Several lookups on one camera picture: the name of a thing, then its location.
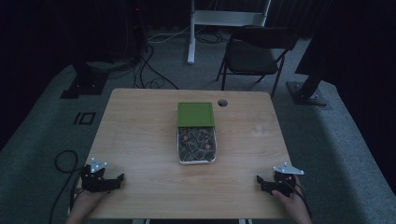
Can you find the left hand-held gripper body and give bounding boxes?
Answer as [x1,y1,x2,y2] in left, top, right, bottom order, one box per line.
[80,157,110,193]

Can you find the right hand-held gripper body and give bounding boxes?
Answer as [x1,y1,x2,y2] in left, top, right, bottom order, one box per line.
[268,161,305,198]

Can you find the white box drawer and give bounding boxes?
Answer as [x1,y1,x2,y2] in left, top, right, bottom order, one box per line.
[176,125,218,165]

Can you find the green box sleeve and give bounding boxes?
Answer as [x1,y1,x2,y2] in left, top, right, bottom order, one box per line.
[177,101,216,129]

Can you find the person's left hand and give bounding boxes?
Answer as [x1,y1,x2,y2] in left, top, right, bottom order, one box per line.
[72,188,108,218]

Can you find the person's right hand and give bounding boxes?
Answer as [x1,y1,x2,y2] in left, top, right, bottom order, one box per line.
[271,175,308,217]

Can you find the pile of dark patterned packets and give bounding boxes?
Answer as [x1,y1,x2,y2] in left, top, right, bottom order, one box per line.
[178,126,216,162]

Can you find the black slanted stand with base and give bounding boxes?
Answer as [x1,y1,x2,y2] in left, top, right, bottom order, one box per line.
[285,69,329,107]

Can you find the black stand with flat base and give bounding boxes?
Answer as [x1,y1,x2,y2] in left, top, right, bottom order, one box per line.
[59,60,110,100]

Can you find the black folding chair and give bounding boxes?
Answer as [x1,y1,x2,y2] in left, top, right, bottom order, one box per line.
[216,25,299,99]

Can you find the dark pole with red light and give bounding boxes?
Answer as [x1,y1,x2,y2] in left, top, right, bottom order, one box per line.
[129,0,149,62]

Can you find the white metal stand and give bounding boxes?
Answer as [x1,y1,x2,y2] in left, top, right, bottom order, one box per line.
[186,0,273,65]

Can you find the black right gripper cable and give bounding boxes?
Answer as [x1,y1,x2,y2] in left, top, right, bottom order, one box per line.
[288,178,313,218]

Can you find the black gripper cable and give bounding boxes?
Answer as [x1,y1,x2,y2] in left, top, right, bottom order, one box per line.
[288,178,313,218]
[48,149,85,224]

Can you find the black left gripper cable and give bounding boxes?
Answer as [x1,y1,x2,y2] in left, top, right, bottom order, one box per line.
[48,149,85,224]

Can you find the black floor cables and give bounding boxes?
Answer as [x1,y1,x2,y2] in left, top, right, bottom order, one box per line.
[133,43,180,91]

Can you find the white floor cable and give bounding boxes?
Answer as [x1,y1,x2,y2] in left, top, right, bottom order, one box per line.
[147,24,191,45]

